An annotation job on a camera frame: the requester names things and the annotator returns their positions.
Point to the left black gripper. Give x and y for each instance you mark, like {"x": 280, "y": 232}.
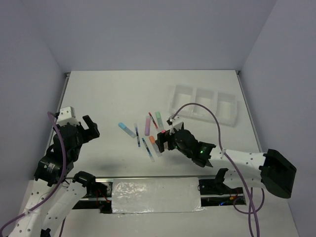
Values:
{"x": 94, "y": 132}

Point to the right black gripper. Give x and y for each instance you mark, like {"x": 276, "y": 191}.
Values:
{"x": 162, "y": 138}

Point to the red pen refill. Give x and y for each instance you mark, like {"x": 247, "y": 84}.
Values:
{"x": 152, "y": 119}

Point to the orange highlighter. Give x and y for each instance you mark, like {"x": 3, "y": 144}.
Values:
{"x": 154, "y": 145}

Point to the green highlighter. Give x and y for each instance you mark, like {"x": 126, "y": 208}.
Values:
{"x": 159, "y": 120}

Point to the purple pink highlighter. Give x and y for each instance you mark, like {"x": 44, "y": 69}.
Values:
{"x": 147, "y": 126}

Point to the light blue pen refill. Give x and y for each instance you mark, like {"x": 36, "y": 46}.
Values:
{"x": 148, "y": 150}

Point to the blue highlighter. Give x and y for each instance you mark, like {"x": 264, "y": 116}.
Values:
{"x": 126, "y": 130}

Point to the dark blue pen refill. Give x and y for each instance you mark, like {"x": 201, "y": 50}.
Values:
{"x": 137, "y": 134}

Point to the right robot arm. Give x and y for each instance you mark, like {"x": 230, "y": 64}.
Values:
{"x": 270, "y": 170}

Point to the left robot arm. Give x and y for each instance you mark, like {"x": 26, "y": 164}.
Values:
{"x": 43, "y": 213}

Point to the clear three-compartment tray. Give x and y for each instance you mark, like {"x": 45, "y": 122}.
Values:
{"x": 222, "y": 104}

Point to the silver foil sheet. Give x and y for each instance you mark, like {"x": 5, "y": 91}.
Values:
{"x": 155, "y": 195}

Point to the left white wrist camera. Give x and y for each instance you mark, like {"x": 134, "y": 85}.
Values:
{"x": 65, "y": 113}

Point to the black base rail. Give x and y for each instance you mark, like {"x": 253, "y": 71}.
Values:
{"x": 211, "y": 194}

